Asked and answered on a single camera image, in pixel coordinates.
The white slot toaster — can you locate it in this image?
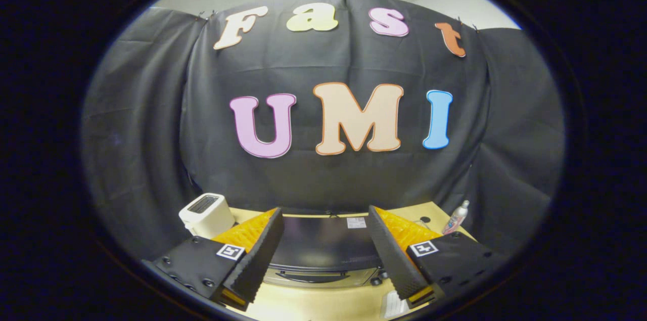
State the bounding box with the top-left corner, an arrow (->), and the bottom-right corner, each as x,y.
178,193 -> 237,240

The white pink spray bottle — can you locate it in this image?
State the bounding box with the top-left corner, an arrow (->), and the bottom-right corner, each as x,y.
442,200 -> 471,236

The black backdrop cloth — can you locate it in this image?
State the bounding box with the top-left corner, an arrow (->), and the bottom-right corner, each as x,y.
81,0 -> 566,262

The white rectangular container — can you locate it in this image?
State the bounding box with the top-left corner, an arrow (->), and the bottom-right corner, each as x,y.
379,290 -> 411,319

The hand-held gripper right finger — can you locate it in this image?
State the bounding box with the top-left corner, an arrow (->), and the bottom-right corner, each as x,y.
367,205 -> 507,310

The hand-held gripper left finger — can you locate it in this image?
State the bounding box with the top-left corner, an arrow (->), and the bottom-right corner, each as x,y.
142,207 -> 285,311

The black toaster oven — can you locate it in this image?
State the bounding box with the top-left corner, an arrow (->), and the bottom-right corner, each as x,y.
262,214 -> 391,290

